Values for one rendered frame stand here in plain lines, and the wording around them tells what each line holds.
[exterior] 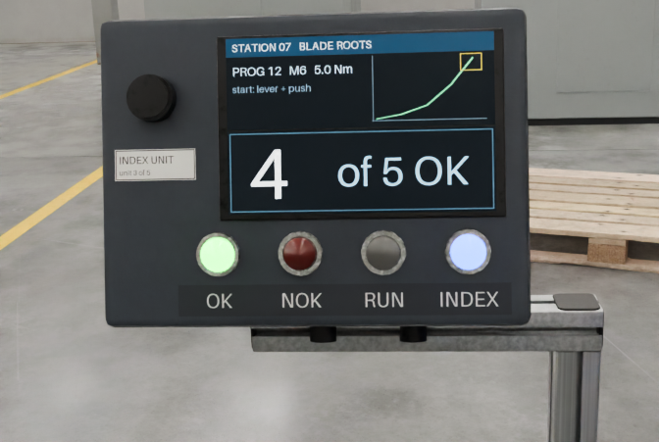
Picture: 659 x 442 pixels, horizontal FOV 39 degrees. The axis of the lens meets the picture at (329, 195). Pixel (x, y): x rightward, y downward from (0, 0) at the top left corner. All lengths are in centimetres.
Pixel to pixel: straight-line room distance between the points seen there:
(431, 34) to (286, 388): 237
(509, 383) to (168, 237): 238
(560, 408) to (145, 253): 30
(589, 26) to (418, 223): 603
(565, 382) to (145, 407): 228
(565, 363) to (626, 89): 604
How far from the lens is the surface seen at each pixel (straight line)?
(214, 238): 57
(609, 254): 387
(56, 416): 290
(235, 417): 275
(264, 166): 57
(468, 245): 56
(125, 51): 59
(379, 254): 56
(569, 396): 67
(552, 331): 66
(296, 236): 56
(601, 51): 661
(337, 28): 57
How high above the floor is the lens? 130
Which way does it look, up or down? 15 degrees down
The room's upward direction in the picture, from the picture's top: 2 degrees counter-clockwise
